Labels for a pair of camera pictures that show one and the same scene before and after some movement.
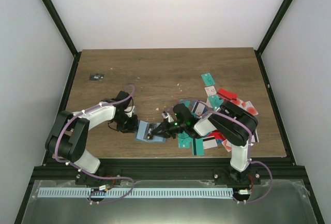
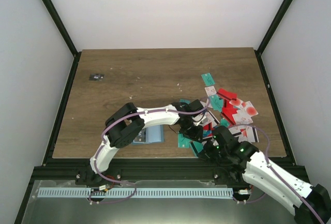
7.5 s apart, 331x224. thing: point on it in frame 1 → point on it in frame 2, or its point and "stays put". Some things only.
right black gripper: [165, 131] → [207, 151]
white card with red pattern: [210, 90] stays put
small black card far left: [96, 77] stays put
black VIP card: [150, 132] → [141, 136]
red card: [227, 93] stays put
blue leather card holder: [139, 134] stays put
